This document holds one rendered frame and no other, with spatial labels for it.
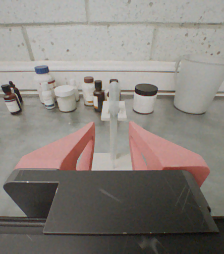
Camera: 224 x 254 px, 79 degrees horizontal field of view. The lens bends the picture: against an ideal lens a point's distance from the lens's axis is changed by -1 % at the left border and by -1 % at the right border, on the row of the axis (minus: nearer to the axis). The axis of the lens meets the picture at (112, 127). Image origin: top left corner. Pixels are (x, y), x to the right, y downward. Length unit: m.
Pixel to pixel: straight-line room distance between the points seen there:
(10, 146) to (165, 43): 0.56
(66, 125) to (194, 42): 0.51
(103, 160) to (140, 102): 0.22
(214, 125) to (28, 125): 0.51
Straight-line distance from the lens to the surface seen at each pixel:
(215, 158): 0.35
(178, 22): 0.59
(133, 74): 0.53
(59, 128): 0.38
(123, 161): 0.27
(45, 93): 0.47
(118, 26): 0.56
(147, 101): 0.41
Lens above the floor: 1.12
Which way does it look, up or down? 36 degrees down
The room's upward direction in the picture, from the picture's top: straight up
